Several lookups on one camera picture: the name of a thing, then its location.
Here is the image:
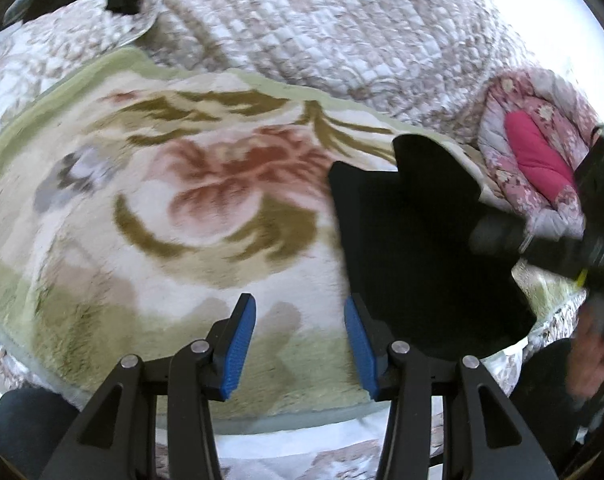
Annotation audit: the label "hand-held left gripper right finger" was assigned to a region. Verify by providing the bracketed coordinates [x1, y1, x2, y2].
[343, 295, 558, 480]

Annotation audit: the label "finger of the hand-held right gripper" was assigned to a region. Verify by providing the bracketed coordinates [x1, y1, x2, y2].
[469, 212, 530, 261]

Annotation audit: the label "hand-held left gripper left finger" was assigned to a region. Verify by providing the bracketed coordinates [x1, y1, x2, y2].
[44, 292, 258, 480]

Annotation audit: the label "black pants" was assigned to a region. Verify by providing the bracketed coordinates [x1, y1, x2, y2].
[328, 134, 539, 363]

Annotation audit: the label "person's right hand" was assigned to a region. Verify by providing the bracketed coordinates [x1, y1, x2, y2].
[567, 305, 604, 406]

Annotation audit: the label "pink floral folded quilt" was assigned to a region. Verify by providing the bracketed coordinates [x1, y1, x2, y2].
[479, 67, 600, 241]

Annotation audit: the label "floral fleece blanket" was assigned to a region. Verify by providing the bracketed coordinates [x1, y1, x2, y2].
[0, 47, 588, 436]

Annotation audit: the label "person's right leg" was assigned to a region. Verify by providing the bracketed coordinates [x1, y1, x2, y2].
[509, 337, 604, 480]

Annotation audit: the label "person's leg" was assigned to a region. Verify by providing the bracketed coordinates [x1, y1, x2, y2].
[509, 337, 604, 480]
[0, 389, 83, 480]

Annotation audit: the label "person's left leg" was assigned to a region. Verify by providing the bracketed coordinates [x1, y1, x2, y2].
[0, 389, 83, 480]

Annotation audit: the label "beige quilted bedspread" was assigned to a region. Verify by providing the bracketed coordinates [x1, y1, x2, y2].
[0, 0, 583, 480]

